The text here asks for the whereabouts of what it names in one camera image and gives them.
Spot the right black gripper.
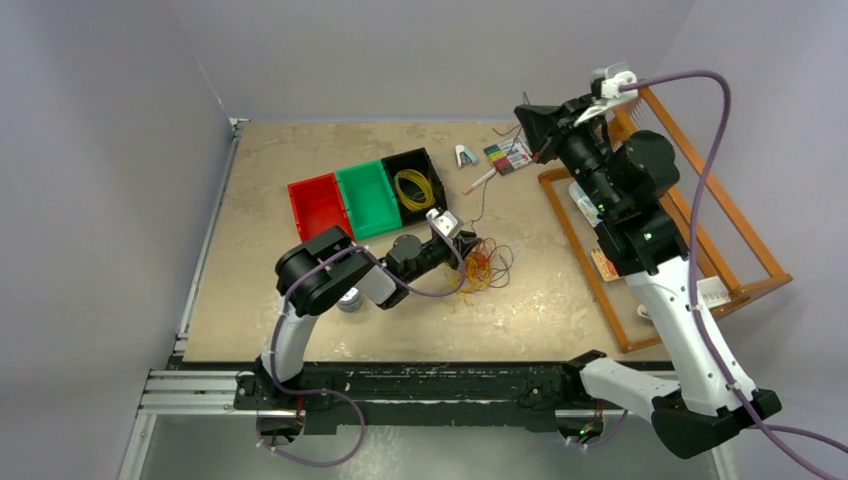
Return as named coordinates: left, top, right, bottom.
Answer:
left=516, top=95, right=625, bottom=217

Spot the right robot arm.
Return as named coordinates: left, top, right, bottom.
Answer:
left=514, top=96, right=781, bottom=459

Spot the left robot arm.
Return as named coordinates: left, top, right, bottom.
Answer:
left=255, top=225, right=481, bottom=409

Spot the marker pen pack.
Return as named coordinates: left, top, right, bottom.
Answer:
left=483, top=136, right=533, bottom=176

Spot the loose white marker pen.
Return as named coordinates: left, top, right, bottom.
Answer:
left=462, top=168, right=498, bottom=196

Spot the black plastic bin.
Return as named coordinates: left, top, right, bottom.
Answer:
left=381, top=148, right=448, bottom=226

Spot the blue white plastic packet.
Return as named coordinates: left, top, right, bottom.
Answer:
left=568, top=182, right=601, bottom=228

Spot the green plastic bin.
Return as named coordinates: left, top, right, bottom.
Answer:
left=335, top=160, right=402, bottom=240

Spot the round blue white tin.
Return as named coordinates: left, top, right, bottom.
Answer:
left=336, top=287, right=364, bottom=313

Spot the red plastic bin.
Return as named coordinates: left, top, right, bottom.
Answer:
left=288, top=173, right=352, bottom=242

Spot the white plastic object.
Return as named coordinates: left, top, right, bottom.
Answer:
left=637, top=304, right=653, bottom=322

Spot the wooden rack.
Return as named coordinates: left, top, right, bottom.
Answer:
left=538, top=88, right=792, bottom=354

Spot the white red cardboard box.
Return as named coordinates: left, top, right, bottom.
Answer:
left=696, top=276, right=731, bottom=309

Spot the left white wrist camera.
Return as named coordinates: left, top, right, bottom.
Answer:
left=426, top=208, right=464, bottom=239

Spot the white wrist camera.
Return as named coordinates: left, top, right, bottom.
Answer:
left=426, top=208, right=464, bottom=239
left=573, top=62, right=638, bottom=126

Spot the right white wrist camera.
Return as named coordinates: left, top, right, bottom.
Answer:
left=573, top=62, right=638, bottom=126

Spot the yellow coiled cable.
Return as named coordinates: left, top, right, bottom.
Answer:
left=393, top=168, right=437, bottom=213

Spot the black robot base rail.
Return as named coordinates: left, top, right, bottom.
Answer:
left=233, top=360, right=647, bottom=437

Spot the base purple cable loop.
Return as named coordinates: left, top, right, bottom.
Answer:
left=254, top=385, right=370, bottom=468

